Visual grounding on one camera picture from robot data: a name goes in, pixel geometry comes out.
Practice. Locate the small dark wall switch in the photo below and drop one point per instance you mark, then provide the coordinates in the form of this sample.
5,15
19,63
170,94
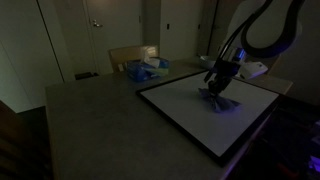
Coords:
168,26

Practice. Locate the black floor mat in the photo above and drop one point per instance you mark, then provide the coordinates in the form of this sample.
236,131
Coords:
86,75

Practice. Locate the blue tissue box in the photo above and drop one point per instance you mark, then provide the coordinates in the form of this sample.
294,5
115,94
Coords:
146,71

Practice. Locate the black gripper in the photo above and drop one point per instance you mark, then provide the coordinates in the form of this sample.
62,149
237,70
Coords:
225,73

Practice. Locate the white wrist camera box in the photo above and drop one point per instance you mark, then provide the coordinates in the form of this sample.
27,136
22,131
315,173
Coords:
253,70

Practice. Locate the white room door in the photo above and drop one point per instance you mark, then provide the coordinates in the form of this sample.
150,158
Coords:
113,40

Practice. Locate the black framed whiteboard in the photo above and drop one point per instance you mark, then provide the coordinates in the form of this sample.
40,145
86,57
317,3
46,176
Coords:
186,120

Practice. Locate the blue microfiber towel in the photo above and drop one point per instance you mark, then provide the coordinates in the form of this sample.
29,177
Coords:
223,105

